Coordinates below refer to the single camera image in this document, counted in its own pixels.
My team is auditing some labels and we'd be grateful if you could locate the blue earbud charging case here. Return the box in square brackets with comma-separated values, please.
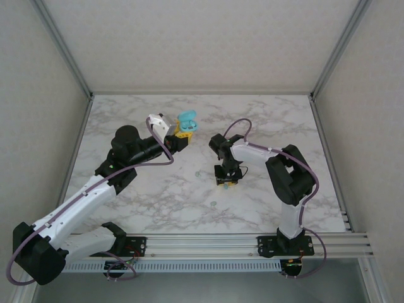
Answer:
[177, 109, 201, 134]

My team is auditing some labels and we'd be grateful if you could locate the grey slotted cable duct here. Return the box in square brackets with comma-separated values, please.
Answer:
[62, 260, 282, 272]

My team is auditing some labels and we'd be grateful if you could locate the aluminium frame post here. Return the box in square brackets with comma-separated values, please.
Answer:
[309, 0, 374, 99]
[30, 0, 95, 99]

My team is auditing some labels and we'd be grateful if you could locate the aluminium back frame rail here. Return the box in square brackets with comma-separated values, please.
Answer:
[90, 90, 314, 97]

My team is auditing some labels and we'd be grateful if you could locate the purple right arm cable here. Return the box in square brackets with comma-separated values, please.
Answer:
[225, 118, 329, 280]

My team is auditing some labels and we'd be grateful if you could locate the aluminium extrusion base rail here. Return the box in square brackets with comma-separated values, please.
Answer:
[71, 232, 378, 259]

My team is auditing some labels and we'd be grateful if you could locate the aluminium table side rail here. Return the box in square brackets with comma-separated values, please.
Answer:
[310, 94, 354, 234]
[58, 94, 95, 209]

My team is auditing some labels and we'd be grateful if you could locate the black base electronics board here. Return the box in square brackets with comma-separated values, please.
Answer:
[280, 257, 304, 278]
[104, 257, 140, 278]

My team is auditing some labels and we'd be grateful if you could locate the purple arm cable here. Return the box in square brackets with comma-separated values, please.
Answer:
[6, 116, 175, 285]
[225, 118, 329, 280]

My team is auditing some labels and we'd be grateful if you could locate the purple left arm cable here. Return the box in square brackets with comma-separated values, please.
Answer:
[6, 116, 175, 285]

